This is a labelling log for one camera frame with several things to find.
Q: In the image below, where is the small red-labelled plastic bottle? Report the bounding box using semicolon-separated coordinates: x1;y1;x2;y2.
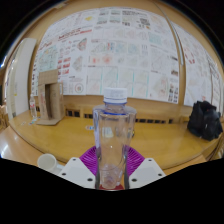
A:
29;93;38;119

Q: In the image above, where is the white door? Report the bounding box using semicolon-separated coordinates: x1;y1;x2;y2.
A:
4;37;38;121

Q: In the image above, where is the wooden chair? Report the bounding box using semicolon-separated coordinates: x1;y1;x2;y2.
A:
0;104;10;133

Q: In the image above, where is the brown cardboard box stand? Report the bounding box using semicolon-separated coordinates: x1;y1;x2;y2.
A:
35;69;66;126

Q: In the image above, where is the white poster with red ring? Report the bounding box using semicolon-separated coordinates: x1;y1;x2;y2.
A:
173;23;215;108

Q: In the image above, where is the white ceramic mug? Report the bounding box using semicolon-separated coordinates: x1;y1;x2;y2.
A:
36;153;66;176

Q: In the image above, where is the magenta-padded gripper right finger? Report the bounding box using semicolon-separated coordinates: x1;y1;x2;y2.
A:
124;145;167;190

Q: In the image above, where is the large white drawing poster board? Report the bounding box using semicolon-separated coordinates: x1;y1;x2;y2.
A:
31;7;181;104

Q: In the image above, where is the clear plastic water bottle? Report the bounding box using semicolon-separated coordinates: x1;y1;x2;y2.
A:
92;87;138;190

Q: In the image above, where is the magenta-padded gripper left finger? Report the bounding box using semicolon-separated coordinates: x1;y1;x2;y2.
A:
57;145;98;190

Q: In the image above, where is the black bag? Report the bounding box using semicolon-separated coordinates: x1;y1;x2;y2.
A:
186;100;224;141

